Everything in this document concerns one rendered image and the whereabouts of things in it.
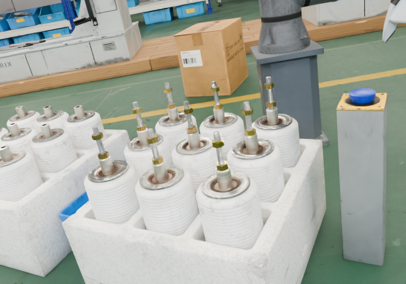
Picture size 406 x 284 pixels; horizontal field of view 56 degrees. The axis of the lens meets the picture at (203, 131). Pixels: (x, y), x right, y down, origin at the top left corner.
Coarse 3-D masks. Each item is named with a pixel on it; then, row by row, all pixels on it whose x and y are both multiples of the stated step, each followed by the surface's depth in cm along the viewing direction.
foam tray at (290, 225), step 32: (320, 160) 81; (288, 192) 66; (320, 192) 82; (64, 224) 70; (96, 224) 68; (128, 224) 66; (192, 224) 63; (288, 224) 61; (320, 224) 83; (96, 256) 69; (128, 256) 65; (160, 256) 61; (192, 256) 57; (224, 256) 54; (256, 256) 53; (288, 256) 62
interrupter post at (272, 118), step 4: (268, 108) 76; (276, 108) 75; (268, 112) 75; (272, 112) 75; (276, 112) 75; (268, 116) 76; (272, 116) 75; (276, 116) 75; (268, 120) 76; (272, 120) 75; (276, 120) 76
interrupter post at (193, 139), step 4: (196, 132) 71; (188, 136) 71; (192, 136) 71; (196, 136) 72; (188, 140) 72; (192, 140) 72; (196, 140) 72; (192, 144) 72; (196, 144) 72; (200, 144) 73; (192, 148) 72
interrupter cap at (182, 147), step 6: (186, 138) 76; (204, 138) 75; (210, 138) 74; (180, 144) 74; (186, 144) 74; (204, 144) 72; (210, 144) 72; (180, 150) 72; (186, 150) 71; (192, 150) 71; (198, 150) 70; (204, 150) 70
